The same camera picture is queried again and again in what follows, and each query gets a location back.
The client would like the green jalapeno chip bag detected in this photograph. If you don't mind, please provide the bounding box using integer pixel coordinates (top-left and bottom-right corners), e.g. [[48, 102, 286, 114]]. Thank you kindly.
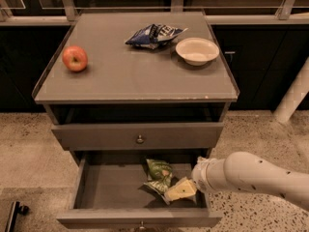
[[143, 159, 173, 205]]

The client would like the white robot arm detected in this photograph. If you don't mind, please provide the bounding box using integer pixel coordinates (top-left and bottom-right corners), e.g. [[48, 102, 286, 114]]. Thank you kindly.
[[163, 152, 309, 211]]

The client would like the closed top drawer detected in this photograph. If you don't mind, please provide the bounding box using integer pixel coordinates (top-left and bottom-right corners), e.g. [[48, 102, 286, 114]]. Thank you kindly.
[[52, 123, 223, 151]]

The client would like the round metal drawer knob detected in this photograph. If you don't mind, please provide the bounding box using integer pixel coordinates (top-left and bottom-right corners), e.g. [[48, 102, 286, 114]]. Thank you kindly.
[[136, 134, 145, 144]]

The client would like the open middle drawer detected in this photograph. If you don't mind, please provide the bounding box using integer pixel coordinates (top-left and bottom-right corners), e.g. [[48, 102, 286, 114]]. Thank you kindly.
[[57, 154, 223, 229]]

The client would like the grey drawer cabinet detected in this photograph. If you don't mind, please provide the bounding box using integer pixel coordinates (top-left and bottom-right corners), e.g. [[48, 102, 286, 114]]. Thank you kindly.
[[31, 11, 240, 166]]

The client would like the blue chip bag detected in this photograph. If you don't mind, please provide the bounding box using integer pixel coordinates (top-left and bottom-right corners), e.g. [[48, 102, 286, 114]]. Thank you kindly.
[[126, 24, 186, 49]]

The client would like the white bowl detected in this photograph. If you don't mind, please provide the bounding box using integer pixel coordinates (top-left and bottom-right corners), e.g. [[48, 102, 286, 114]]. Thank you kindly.
[[176, 38, 219, 66]]

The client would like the black object on floor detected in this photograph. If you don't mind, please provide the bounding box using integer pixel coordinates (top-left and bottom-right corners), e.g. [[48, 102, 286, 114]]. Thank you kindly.
[[5, 201, 29, 232]]

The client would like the red apple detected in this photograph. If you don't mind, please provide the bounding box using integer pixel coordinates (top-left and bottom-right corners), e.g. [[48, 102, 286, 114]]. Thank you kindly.
[[62, 45, 88, 73]]

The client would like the white angled post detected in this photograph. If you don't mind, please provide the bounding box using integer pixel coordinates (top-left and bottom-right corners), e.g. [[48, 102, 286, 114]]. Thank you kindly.
[[273, 57, 309, 123]]

